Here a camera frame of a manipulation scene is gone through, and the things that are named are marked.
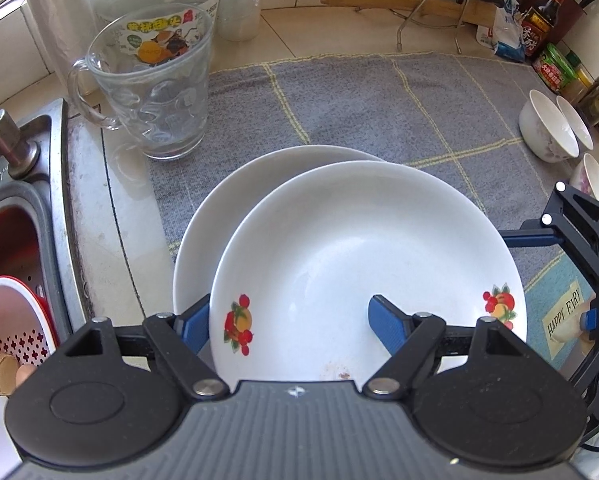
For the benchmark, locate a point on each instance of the dark wooden knife block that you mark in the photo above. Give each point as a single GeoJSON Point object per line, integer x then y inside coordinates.
{"type": "Point", "coordinates": [572, 10]}

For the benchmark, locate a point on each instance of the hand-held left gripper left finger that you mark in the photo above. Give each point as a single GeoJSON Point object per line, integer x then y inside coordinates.
{"type": "Point", "coordinates": [197, 330]}

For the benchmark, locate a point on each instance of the clear glass mug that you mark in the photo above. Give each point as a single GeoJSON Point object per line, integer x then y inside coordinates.
{"type": "Point", "coordinates": [174, 110]}

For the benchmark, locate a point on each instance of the brown egg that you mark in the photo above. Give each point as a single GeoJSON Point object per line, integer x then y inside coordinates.
{"type": "Point", "coordinates": [25, 376]}

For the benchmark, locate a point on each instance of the white blue salt bag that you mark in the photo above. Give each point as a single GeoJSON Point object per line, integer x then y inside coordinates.
{"type": "Point", "coordinates": [509, 45]}

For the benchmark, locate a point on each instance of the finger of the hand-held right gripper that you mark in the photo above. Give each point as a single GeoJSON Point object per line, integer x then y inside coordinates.
{"type": "Point", "coordinates": [529, 238]}
{"type": "Point", "coordinates": [588, 321]}

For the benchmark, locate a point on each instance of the white floral bowl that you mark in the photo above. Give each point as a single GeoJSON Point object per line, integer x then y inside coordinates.
{"type": "Point", "coordinates": [592, 180]}
{"type": "Point", "coordinates": [544, 125]}
{"type": "Point", "coordinates": [579, 122]}

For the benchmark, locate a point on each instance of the green-lid sauce jar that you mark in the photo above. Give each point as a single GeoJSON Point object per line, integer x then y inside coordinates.
{"type": "Point", "coordinates": [554, 72]}

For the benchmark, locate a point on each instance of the white fruit-print plate with stain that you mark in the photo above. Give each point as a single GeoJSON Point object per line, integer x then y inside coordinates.
{"type": "Point", "coordinates": [364, 260]}

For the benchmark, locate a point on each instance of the grey blue checked towel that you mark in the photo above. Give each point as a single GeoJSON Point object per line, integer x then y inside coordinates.
{"type": "Point", "coordinates": [369, 100]}

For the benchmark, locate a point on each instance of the small yellow-lid jar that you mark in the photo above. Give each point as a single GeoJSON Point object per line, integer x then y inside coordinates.
{"type": "Point", "coordinates": [577, 87]}

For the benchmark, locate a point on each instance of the tall plastic wrap roll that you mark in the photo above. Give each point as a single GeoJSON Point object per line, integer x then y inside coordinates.
{"type": "Point", "coordinates": [239, 15]}

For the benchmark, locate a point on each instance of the red plastic basin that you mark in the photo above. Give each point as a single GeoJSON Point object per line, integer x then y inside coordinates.
{"type": "Point", "coordinates": [47, 317]}

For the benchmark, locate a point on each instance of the short plastic wrap roll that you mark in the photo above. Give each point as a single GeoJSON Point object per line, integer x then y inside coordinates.
{"type": "Point", "coordinates": [49, 20]}

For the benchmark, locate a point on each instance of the white colander basket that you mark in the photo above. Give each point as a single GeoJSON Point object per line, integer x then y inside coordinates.
{"type": "Point", "coordinates": [9, 310]}

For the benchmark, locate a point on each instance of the stainless steel sink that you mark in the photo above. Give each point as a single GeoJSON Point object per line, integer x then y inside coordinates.
{"type": "Point", "coordinates": [54, 160]}

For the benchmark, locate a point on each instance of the dark vinegar bottle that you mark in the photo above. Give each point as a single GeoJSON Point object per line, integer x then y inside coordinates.
{"type": "Point", "coordinates": [537, 30]}

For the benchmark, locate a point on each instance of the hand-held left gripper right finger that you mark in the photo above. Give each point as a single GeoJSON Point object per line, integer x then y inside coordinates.
{"type": "Point", "coordinates": [387, 325]}

